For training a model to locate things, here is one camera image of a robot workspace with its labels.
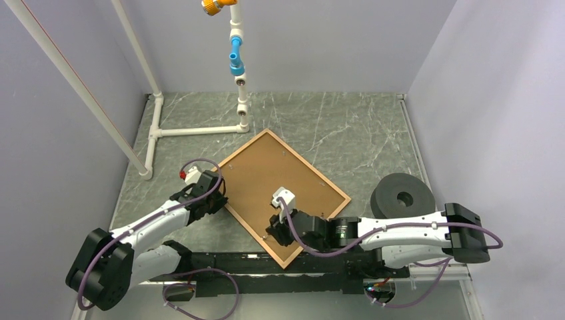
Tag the orange pipe cap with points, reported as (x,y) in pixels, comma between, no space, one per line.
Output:
(212,7)

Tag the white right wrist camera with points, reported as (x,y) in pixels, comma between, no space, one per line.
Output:
(286,195)

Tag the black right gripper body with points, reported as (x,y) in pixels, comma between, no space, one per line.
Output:
(284,234)

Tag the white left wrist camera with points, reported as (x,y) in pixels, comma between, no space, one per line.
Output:
(190,176)

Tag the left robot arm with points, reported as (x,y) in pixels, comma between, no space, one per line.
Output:
(109,263)

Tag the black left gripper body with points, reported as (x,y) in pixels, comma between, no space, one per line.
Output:
(216,202)

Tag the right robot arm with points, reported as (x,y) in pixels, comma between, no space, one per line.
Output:
(454,232)

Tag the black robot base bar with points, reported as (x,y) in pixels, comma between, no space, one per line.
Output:
(252,273)

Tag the blue pipe elbow fitting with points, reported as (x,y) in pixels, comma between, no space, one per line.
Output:
(237,66)

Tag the wooden picture frame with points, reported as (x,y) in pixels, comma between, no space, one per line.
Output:
(266,178)

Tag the dark grey round disc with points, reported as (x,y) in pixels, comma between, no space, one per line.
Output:
(401,195)

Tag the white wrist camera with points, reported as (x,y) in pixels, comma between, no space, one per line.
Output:
(190,176)
(286,195)

